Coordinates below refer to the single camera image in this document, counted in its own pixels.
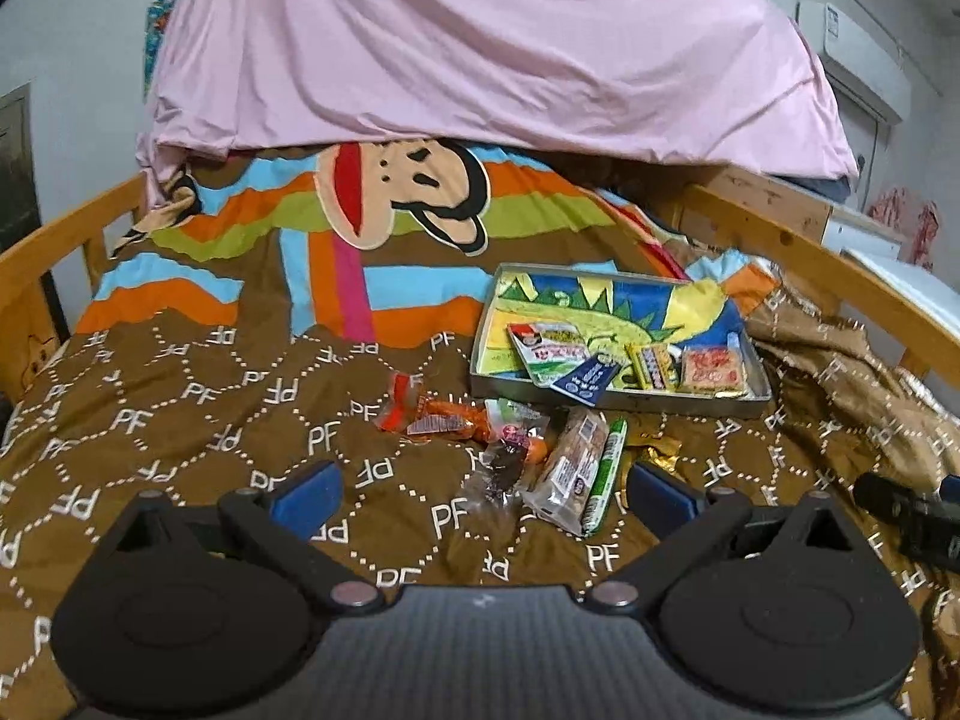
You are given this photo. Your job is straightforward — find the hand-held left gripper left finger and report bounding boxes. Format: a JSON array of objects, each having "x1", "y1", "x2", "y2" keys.
[{"x1": 97, "y1": 460, "x2": 383, "y2": 614}]

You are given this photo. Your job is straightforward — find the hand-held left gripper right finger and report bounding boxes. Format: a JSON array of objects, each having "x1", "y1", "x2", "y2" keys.
[{"x1": 583, "y1": 461, "x2": 878, "y2": 614}]

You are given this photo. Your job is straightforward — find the green sausage stick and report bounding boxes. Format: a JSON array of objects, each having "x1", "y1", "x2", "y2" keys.
[{"x1": 581, "y1": 418, "x2": 627, "y2": 537}]

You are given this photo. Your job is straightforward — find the clear brown bread packet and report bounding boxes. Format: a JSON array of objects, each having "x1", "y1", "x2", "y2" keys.
[{"x1": 521, "y1": 409, "x2": 610, "y2": 533}]

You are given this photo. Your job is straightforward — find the yellow green snack packet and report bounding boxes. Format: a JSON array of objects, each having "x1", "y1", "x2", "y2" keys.
[{"x1": 626, "y1": 343, "x2": 683, "y2": 392}]

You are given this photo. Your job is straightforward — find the small red snack packet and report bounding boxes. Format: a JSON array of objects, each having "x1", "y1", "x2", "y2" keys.
[{"x1": 375, "y1": 373, "x2": 425, "y2": 434}]

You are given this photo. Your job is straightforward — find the blue snack packet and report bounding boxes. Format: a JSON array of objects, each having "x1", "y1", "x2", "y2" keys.
[{"x1": 551, "y1": 355, "x2": 620, "y2": 402}]

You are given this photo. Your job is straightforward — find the clear rice cracker packet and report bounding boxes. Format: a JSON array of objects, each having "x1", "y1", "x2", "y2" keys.
[{"x1": 679, "y1": 345, "x2": 747, "y2": 396}]

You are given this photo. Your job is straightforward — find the orange chicken pouch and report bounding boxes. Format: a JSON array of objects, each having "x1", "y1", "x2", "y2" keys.
[{"x1": 405, "y1": 396, "x2": 541, "y2": 445}]

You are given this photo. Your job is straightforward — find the clear dark snack packet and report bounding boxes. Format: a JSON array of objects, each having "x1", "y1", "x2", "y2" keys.
[{"x1": 461, "y1": 435, "x2": 541, "y2": 518}]

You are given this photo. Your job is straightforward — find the white vegetable picture pouch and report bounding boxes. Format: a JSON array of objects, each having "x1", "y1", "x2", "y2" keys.
[{"x1": 508, "y1": 322, "x2": 593, "y2": 389}]

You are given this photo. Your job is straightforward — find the metal tray with dinosaur print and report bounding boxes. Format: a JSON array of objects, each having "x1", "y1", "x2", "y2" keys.
[{"x1": 469, "y1": 262, "x2": 773, "y2": 419}]

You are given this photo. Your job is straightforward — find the gold foil wrappers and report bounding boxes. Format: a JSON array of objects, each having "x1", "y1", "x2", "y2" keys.
[{"x1": 622, "y1": 431, "x2": 683, "y2": 466}]

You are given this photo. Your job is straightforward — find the brown cartoon printed blanket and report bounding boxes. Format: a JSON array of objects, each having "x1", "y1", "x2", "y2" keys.
[{"x1": 0, "y1": 142, "x2": 960, "y2": 720}]

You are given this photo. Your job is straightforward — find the white bedding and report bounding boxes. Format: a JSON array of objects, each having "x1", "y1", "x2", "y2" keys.
[{"x1": 840, "y1": 247, "x2": 960, "y2": 361}]

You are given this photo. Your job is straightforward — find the white door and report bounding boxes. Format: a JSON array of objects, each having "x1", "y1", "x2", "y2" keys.
[{"x1": 832, "y1": 82, "x2": 901, "y2": 203}]

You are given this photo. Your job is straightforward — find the white air conditioner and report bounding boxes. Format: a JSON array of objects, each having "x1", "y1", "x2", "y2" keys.
[{"x1": 795, "y1": 0, "x2": 912, "y2": 102}]

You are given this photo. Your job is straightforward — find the pink bed sheet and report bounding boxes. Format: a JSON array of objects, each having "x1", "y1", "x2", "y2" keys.
[{"x1": 135, "y1": 0, "x2": 860, "y2": 211}]

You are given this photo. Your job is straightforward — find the teal patterned cloth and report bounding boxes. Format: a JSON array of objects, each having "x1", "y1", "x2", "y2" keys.
[{"x1": 142, "y1": 0, "x2": 185, "y2": 102}]

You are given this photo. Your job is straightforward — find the red wall decoration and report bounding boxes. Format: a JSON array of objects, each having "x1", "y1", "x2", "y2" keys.
[{"x1": 866, "y1": 184, "x2": 942, "y2": 271}]

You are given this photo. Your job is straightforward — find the wooden bed frame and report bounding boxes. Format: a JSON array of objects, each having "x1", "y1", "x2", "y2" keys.
[{"x1": 0, "y1": 172, "x2": 960, "y2": 406}]

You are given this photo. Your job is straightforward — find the dark wall panel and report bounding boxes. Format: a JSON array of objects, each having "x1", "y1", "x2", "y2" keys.
[{"x1": 0, "y1": 86, "x2": 68, "y2": 323}]

